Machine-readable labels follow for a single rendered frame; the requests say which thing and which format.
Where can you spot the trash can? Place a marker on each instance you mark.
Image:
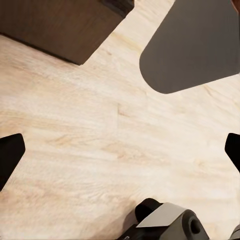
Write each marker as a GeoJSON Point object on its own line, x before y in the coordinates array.
{"type": "Point", "coordinates": [198, 42]}

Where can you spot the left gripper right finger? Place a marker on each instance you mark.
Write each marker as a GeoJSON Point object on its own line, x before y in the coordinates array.
{"type": "Point", "coordinates": [232, 149]}

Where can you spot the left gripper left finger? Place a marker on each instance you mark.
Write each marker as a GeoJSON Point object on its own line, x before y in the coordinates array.
{"type": "Point", "coordinates": [12, 149]}

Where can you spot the cabinet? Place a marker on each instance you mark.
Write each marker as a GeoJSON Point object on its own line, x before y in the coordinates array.
{"type": "Point", "coordinates": [71, 29]}

